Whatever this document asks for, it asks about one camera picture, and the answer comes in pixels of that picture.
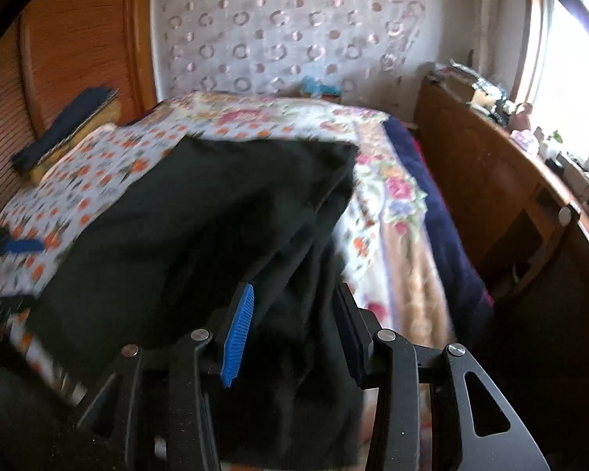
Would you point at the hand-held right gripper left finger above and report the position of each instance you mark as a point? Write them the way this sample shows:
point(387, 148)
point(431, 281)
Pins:
point(238, 333)

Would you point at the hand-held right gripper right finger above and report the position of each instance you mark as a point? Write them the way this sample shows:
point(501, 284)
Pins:
point(351, 338)

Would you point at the black printed T-shirt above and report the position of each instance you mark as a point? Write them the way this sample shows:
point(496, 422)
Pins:
point(201, 230)

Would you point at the folded yellow floral cloth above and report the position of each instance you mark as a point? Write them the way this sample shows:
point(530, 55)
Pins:
point(98, 120)

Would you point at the navy blue blanket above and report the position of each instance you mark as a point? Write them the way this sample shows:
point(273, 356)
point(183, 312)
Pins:
point(437, 216)

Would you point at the floral blanket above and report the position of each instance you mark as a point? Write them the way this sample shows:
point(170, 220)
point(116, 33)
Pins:
point(387, 186)

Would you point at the wooden cabinet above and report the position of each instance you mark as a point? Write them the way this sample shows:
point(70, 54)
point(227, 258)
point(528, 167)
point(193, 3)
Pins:
point(471, 157)

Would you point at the wooden headboard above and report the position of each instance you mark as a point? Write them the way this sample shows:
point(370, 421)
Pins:
point(78, 34)

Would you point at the round white item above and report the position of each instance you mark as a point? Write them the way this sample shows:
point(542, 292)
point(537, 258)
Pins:
point(565, 216)

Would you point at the blue tissue packet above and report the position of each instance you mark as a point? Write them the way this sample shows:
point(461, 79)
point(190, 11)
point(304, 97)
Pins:
point(319, 89)

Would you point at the pink ornament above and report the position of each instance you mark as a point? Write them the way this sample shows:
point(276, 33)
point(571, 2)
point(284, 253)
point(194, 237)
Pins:
point(524, 125)

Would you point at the circle pattern curtain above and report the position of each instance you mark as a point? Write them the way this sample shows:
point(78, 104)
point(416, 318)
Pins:
point(284, 24)

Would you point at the white lace curtain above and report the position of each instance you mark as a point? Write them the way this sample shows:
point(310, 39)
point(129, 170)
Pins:
point(486, 14)

